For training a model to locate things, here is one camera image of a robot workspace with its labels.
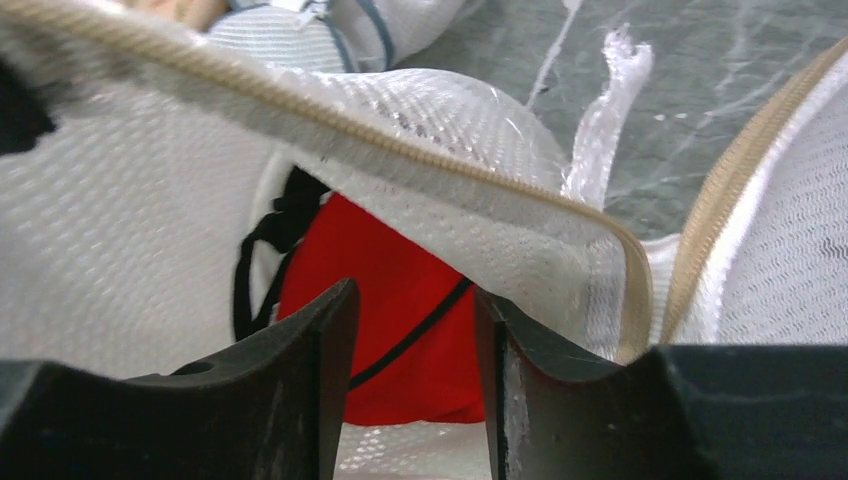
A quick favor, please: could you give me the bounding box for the blue-trim mesh laundry bag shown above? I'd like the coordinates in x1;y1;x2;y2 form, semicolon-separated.
206;0;474;73

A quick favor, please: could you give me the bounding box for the orange red bra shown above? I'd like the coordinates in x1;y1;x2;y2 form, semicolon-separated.
233;167;484;426

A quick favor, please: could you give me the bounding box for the beige-trim mesh laundry bag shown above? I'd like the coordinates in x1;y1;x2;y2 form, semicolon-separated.
1;1;847;479

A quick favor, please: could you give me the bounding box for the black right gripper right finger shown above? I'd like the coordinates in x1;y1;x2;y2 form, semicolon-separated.
475;291;847;480

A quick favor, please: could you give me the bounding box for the floral pink bra pad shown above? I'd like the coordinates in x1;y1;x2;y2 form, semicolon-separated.
123;0;230;32

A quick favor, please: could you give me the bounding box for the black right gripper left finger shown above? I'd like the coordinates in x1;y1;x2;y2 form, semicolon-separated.
1;280;359;479

